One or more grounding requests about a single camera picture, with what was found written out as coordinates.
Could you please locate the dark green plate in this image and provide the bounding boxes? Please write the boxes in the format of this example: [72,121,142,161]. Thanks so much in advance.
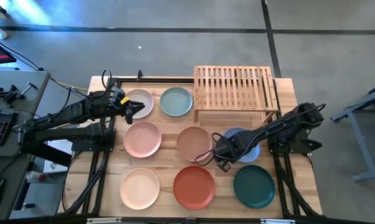
[233,164,276,210]

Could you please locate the grey metal stand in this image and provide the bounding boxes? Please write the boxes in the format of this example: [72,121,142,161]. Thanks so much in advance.
[330,81,375,182]

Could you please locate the tan brown plate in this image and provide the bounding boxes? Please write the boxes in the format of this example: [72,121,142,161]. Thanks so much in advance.
[176,126,213,163]

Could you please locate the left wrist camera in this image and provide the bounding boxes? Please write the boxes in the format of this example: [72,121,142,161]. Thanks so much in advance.
[111,86,126,101]

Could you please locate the pale off-white plate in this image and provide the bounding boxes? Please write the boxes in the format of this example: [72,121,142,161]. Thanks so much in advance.
[124,88,155,119]

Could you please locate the white bowl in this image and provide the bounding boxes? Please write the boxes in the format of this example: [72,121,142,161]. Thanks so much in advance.
[119,167,160,211]

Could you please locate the wooden slatted shelf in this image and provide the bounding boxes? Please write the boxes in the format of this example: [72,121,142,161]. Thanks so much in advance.
[193,65,280,123]

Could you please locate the white printed box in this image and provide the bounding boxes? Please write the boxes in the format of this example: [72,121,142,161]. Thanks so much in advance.
[43,139,74,175]

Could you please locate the dark desk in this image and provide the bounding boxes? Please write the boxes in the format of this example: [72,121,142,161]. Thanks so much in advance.
[0,154,33,220]

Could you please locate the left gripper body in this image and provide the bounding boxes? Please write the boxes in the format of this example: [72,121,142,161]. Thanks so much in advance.
[106,98,129,118]

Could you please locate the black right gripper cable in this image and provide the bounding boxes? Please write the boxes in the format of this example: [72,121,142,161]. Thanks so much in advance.
[194,132,227,167]

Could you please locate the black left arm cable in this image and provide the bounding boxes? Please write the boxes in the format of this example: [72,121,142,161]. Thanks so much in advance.
[100,68,114,92]

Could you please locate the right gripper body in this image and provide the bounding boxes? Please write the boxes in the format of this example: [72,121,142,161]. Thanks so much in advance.
[212,134,243,161]

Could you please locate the clear bottle red cap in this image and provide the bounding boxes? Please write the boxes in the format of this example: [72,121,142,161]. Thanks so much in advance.
[25,170,46,184]

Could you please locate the black desk cable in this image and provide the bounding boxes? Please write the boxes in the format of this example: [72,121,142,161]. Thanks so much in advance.
[0,35,90,99]

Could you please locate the light blue-green plate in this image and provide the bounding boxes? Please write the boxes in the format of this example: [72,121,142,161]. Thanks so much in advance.
[159,86,193,118]

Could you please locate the black keyboard red keys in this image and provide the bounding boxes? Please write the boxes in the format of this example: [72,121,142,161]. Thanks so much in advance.
[0,109,19,147]

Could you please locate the dusty blue plate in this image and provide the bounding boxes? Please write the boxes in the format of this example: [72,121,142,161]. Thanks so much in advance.
[223,126,262,164]

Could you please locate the grey desk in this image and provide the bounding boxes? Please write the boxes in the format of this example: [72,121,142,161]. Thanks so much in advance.
[0,68,51,158]

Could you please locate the salmon pink plate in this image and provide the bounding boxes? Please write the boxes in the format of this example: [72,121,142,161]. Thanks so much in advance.
[123,121,162,159]

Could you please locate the silver metal bracket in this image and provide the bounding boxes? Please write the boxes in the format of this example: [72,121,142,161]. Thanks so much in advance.
[260,218,295,224]
[86,217,123,224]

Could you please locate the stack of plates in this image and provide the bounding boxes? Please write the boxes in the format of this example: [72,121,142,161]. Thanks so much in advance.
[172,165,216,211]

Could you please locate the yellow cable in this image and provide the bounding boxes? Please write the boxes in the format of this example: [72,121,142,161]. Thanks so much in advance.
[53,80,89,91]

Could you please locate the clamp with grey handle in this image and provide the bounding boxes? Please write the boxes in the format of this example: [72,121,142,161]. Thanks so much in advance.
[17,81,39,101]

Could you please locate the black aluminium table frame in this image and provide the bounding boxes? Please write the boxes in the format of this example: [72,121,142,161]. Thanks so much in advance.
[55,76,325,224]

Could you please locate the black clamp tool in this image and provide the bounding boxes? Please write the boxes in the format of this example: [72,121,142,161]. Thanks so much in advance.
[0,84,20,105]

